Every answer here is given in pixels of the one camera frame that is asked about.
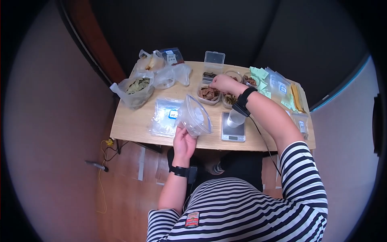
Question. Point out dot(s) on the person's right hand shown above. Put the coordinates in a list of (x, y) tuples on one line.
[(226, 84)]

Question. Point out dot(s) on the person's left hand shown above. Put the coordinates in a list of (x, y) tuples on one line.
[(183, 148)]

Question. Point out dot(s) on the person's left thumb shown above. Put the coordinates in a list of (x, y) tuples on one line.
[(193, 141)]

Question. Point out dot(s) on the person's left fingers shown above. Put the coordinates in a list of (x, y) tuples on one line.
[(179, 130)]

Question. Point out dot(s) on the person's right fingers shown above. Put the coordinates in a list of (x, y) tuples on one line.
[(216, 83)]

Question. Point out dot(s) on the clear zip bag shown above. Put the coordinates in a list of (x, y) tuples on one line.
[(195, 116)]

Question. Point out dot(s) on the container of brown slices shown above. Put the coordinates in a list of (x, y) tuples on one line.
[(208, 94)]

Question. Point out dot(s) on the flat blue-labelled zip bag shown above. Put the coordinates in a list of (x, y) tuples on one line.
[(163, 118)]

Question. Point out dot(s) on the container of green herbs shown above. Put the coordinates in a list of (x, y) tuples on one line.
[(229, 99)]

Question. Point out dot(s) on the round clear container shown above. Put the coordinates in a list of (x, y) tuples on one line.
[(235, 75)]

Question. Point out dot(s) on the clear box with open lid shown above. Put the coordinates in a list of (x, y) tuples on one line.
[(214, 59)]

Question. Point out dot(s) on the black wrist band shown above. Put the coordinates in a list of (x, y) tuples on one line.
[(243, 101), (181, 171)]

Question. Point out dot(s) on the round container of brown nuts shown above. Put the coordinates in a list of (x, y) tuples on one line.
[(251, 81)]

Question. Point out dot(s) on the silver digital scale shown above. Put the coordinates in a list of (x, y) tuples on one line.
[(233, 133)]

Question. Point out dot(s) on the clear plastic cup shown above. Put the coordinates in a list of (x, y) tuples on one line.
[(235, 119)]

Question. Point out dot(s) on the crumpled clear plastic bag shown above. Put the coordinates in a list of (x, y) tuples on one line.
[(174, 75)]

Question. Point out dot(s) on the pile of green paper notes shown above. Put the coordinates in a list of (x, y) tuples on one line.
[(258, 74)]

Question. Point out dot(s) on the zip bag of dark contents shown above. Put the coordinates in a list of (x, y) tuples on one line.
[(173, 57)]

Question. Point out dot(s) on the person's legs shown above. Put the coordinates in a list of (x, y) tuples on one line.
[(242, 169)]

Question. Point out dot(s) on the plastic bag of bay leaves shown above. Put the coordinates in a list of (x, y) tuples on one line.
[(136, 89)]

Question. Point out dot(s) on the stack of labelled zip bags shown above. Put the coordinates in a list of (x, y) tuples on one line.
[(279, 86)]

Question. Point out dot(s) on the plastic bag of pale slices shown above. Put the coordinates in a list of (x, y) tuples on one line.
[(149, 63)]

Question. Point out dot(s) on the bag of yellow strips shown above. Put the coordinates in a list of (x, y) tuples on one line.
[(297, 98)]

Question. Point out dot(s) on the person's body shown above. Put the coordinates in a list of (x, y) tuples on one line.
[(242, 211)]

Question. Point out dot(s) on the grey tool with black tip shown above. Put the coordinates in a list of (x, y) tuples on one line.
[(96, 165)]

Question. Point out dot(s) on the small labelled zip bag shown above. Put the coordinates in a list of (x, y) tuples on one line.
[(301, 124)]

